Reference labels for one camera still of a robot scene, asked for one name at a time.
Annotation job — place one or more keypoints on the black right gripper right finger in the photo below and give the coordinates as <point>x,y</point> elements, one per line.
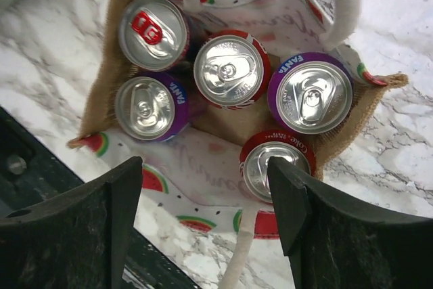
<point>334,240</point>

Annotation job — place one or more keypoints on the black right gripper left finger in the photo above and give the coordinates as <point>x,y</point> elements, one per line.
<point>78,239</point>

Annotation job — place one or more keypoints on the red coke can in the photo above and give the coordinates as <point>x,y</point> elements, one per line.
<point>232,69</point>
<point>257,151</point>

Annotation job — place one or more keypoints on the purple Fanta can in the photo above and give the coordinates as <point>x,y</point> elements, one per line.
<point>152,107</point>
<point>310,93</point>

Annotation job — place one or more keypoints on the red tab soda can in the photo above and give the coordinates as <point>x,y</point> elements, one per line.
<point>154,34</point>

